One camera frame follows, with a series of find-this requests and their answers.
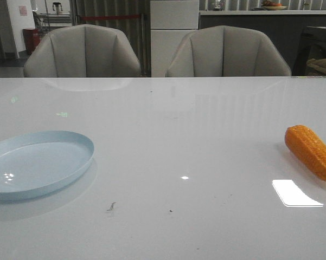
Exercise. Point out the orange plastic corn cob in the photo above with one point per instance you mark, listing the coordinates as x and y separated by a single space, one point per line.
308 147

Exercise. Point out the light blue round plate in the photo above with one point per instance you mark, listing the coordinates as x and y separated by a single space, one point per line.
36 164

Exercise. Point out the right beige upholstered chair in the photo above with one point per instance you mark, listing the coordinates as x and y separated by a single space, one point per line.
225 51

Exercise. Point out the beige upholstered chair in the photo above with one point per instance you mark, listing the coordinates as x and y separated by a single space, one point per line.
225 51
83 51

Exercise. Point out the white cabinet with drawers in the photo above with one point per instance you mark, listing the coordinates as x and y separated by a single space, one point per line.
170 21

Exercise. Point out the left beige upholstered chair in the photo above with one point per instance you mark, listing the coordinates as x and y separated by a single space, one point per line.
83 51

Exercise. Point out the red barrier belt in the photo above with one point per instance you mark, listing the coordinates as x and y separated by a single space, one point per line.
108 18

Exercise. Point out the red trash bin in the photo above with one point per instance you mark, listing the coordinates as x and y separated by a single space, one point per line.
31 39

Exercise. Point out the grey counter with white top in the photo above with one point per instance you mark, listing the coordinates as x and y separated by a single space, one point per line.
283 27

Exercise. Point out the fruit bowl on counter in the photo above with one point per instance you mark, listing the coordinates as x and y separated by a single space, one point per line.
272 5

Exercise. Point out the dark armchair at right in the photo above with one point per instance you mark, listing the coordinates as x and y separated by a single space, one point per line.
312 45

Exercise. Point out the tan cushion at right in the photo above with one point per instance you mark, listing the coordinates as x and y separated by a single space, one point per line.
317 65

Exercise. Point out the pink wall notice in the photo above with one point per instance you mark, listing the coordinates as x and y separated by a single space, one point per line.
23 10

